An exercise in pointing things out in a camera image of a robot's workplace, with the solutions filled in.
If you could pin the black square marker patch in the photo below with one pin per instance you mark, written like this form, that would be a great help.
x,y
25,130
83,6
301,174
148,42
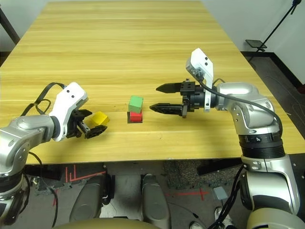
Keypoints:
x,y
135,122

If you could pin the black table base bar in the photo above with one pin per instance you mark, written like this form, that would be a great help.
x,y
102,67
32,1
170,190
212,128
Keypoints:
x,y
214,167
45,173

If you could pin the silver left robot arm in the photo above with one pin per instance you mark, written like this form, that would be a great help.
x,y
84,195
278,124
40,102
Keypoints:
x,y
21,133

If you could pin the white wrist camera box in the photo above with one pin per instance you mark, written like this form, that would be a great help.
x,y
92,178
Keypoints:
x,y
202,63
68,105

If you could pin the green wooden block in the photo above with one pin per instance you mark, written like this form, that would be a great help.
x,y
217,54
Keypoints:
x,y
135,103

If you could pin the grey robot left leg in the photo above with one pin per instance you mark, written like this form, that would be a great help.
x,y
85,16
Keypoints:
x,y
88,198

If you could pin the dark slanted table leg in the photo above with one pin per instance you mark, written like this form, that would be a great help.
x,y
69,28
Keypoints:
x,y
9,25

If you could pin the dark speckled floor mat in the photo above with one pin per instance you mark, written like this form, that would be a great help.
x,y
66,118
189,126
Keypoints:
x,y
183,173

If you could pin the white shoe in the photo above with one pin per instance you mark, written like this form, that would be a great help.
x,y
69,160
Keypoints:
x,y
196,225
222,214

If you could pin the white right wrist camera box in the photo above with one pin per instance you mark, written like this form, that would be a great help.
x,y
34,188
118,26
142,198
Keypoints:
x,y
202,63

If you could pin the grey robot leg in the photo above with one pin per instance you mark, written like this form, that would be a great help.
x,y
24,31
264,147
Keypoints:
x,y
88,198
155,205

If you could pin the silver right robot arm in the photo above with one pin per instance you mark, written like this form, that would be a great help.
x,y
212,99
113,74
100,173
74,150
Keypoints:
x,y
257,124

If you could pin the black tripod stand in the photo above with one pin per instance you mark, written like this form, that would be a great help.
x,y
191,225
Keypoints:
x,y
278,22

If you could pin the red wooden block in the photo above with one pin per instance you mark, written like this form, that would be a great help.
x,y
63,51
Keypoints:
x,y
136,117

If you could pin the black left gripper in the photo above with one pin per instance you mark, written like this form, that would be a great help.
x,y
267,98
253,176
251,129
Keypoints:
x,y
72,124

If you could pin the grey foot pedal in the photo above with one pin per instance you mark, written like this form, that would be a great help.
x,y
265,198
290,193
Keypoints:
x,y
220,192

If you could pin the short red tape strip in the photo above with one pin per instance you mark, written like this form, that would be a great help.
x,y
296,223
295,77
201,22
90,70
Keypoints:
x,y
54,199

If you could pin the yellow wooden block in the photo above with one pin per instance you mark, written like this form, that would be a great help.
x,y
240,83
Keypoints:
x,y
100,118

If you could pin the grey robot right leg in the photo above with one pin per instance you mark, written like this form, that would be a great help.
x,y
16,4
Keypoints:
x,y
155,205

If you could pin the olive robot torso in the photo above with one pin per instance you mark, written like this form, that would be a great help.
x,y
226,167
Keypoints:
x,y
102,224

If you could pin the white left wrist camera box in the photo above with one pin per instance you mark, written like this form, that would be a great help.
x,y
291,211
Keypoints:
x,y
68,105

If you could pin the black tray on stand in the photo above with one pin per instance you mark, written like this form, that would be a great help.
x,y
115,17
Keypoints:
x,y
256,44

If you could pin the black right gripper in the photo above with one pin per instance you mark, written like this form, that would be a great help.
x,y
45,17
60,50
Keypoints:
x,y
197,99

